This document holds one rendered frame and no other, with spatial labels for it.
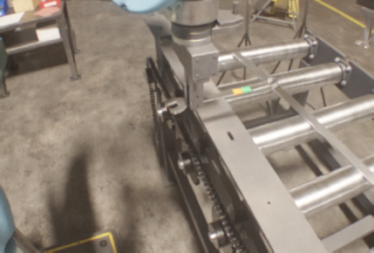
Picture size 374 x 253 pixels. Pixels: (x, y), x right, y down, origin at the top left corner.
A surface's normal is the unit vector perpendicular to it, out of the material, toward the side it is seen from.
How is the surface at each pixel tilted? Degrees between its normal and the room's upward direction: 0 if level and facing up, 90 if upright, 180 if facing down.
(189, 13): 90
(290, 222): 0
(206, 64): 90
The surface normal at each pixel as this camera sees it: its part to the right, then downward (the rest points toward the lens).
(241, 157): -0.03, -0.76
